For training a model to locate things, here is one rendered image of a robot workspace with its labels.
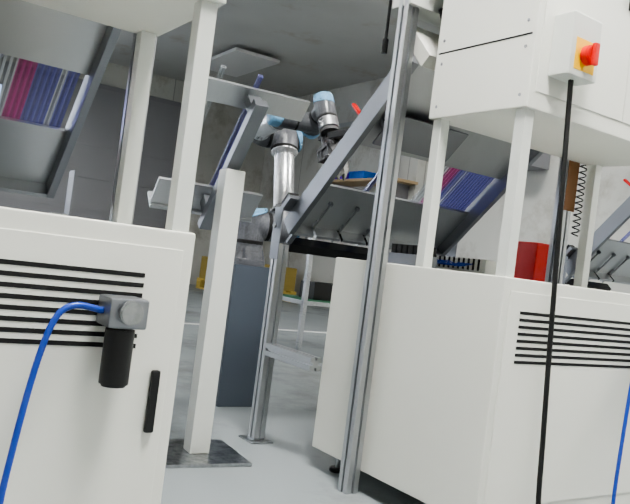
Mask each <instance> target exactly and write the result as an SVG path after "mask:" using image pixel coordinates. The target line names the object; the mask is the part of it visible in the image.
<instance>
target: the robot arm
mask: <svg viewBox="0 0 630 504"><path fill-rule="evenodd" d="M313 101H314V102H313V104H314V107H313V109H312V111H311V112H310V113H309V112H306V113H305V115H304V117H303V119H302V121H301V122H299V121H295V120H291V119H286V118H282V117H278V116H273V115H269V114H267V115H265V117H264V119H263V121H262V123H261V125H260V127H259V129H258V131H257V134H256V136H255V138H254V140H253V142H254V143H255V144H257V145H259V146H261V147H266V148H271V155H272V156H273V157H274V198H273V208H272V209H271V210H270V213H269V212H268V210H267V208H256V210H255V212H254V214H253V216H252V221H251V223H250V222H243V221H239V226H238V234H237V241H236V249H235V257H234V264H242V265H249V266H258V267H265V259H264V253H263V241H269V242H271V239H272V231H273V223H274V216H275V208H276V207H281V205H282V203H281V202H282V201H283V199H284V198H285V196H286V195H287V193H288V192H291V193H294V157H296V156H297V155H298V153H299V152H300V151H301V149H302V143H303V135H304V136H305V137H307V138H308V139H315V138H317V137H318V136H319V135H320V136H319V137H318V141H321V144H322V146H321V147H320V148H319V149H317V150H316V152H317V157H318V163H322V164H324V163H325V162H326V160H327V159H328V157H329V156H330V154H331V153H332V152H333V150H334V149H335V147H336V146H337V145H338V143H339V142H340V140H341V139H342V138H343V136H344V135H345V133H346V132H347V131H348V129H349V128H347V129H342V130H339V128H340V127H339V122H338V118H337V113H336V108H335V101H334V98H333V95H332V94H331V93H330V92H328V91H321V92H318V93H317V94H315V95H314V97H313ZM318 155H319V156H318ZM349 165H350V159H349V160H348V162H347V163H346V164H345V166H344V167H343V168H342V170H341V171H340V173H339V174H338V175H337V177H336V178H337V179H338V180H340V176H342V180H343V181H344V180H345V179H346V177H347V174H348V170H349ZM288 213H289V211H284V214H283V221H282V229H281V237H280V243H284V242H285V241H286V239H287V238H288V236H290V234H288V231H287V228H286V225H285V223H284V219H285V218H286V216H287V215H288Z"/></svg>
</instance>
